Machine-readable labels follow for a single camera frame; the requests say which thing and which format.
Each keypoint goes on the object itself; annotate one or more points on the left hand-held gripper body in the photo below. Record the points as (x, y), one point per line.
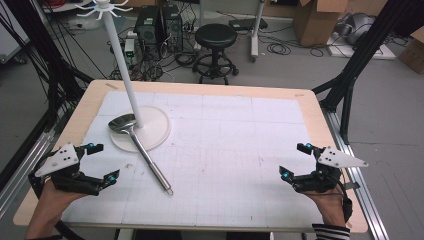
(58, 161)

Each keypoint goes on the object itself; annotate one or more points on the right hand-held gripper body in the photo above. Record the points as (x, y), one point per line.
(328, 166)

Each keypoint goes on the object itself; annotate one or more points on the stainless steel ladle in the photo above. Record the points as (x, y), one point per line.
(146, 156)

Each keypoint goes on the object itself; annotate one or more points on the white utensil rack with hooks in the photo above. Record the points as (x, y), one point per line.
(128, 76)

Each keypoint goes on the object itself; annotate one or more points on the person's left hand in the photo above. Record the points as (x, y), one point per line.
(56, 200)

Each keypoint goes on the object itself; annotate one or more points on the person's right hand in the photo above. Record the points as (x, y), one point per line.
(330, 206)

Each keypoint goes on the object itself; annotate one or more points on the grey tape piece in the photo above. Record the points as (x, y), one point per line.
(354, 185)

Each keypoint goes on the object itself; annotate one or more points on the white grid mat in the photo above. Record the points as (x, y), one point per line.
(216, 150)

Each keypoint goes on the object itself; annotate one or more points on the small white electronic box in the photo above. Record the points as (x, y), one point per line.
(129, 50)

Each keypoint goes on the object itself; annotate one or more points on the white flat board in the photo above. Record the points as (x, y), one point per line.
(366, 53)

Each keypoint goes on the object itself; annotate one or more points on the cardboard box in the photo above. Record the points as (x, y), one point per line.
(413, 53)
(313, 23)

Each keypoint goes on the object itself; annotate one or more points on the white metal stand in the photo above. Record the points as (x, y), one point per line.
(255, 33)

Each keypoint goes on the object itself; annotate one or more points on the black computer tower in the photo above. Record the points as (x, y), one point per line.
(173, 28)
(148, 30)

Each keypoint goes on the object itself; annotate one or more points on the grey rounded appliance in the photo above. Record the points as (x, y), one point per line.
(358, 28)

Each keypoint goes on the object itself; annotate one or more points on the black flat device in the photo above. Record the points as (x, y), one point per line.
(246, 23)

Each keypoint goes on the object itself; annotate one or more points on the black round stool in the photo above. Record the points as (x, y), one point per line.
(216, 40)

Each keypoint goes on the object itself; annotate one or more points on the aluminium rail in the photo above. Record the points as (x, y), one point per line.
(370, 206)
(20, 173)

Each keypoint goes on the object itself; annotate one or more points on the black metal frame strut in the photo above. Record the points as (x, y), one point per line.
(356, 56)
(50, 60)

